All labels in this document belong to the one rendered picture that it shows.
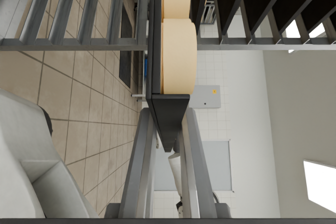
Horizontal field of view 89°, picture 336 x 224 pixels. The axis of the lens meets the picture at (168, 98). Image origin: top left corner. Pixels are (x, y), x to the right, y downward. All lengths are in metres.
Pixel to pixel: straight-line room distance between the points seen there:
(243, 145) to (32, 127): 4.10
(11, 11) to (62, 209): 0.69
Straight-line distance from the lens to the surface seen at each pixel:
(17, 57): 1.06
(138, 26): 0.63
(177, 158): 0.61
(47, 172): 0.36
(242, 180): 4.35
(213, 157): 4.10
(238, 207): 4.47
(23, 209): 0.26
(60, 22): 0.74
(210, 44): 0.60
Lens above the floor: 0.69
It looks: level
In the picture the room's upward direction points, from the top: 90 degrees clockwise
